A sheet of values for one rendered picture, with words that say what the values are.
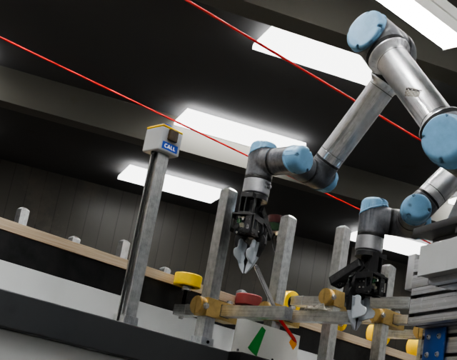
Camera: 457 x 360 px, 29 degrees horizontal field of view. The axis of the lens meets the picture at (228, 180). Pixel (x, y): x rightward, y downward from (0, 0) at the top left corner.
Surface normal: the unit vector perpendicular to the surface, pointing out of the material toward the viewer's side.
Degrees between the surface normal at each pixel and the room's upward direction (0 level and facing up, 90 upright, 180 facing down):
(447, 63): 90
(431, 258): 90
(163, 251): 90
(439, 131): 96
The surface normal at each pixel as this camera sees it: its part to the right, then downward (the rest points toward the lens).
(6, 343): 0.68, -0.09
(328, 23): 0.33, -0.21
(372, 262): -0.71, -0.32
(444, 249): -0.93, -0.25
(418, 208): -0.07, -0.29
